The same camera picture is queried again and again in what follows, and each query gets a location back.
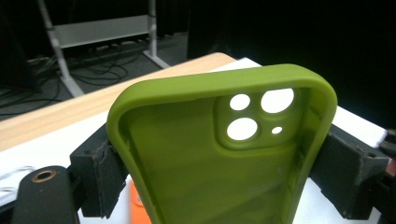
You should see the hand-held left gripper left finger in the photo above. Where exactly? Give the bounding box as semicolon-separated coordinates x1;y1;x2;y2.
69;123;129;219

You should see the green phone case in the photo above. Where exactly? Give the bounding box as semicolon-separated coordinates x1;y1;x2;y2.
106;63;338;224

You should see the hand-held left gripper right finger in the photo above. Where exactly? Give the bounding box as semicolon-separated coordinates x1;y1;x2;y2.
309;123;390;220

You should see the orange phone case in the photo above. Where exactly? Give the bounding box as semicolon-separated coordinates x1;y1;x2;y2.
128;179;154;224

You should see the white metal stand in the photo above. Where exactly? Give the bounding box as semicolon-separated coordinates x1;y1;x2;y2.
36;0;171;98

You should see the tangle of black floor cables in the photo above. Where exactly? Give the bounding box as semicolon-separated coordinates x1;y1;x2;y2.
0;36;148;110

